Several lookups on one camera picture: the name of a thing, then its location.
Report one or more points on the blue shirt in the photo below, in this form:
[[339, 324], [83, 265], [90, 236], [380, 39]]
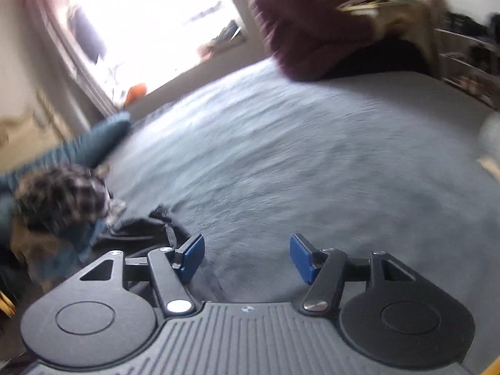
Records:
[[66, 252]]

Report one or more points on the dark navy pants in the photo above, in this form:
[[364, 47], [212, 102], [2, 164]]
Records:
[[144, 232]]

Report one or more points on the orange bag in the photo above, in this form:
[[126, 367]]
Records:
[[134, 93]]

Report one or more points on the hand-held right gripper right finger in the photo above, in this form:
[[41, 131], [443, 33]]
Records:
[[300, 258]]

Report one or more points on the cream carved headboard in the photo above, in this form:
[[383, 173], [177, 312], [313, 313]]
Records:
[[27, 125]]

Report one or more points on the grey curtain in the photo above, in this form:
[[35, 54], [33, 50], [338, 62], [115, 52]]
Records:
[[78, 78]]

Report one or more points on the teal pillow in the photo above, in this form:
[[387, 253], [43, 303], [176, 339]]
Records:
[[97, 142]]

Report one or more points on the barred window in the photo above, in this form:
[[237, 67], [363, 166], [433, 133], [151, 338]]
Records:
[[148, 23]]

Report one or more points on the metal shoe rack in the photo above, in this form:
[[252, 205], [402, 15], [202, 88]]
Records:
[[468, 54]]

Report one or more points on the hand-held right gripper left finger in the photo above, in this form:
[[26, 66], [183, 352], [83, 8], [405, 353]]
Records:
[[191, 256]]

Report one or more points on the dark plaid shirt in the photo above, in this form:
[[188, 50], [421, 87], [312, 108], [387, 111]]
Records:
[[58, 199]]

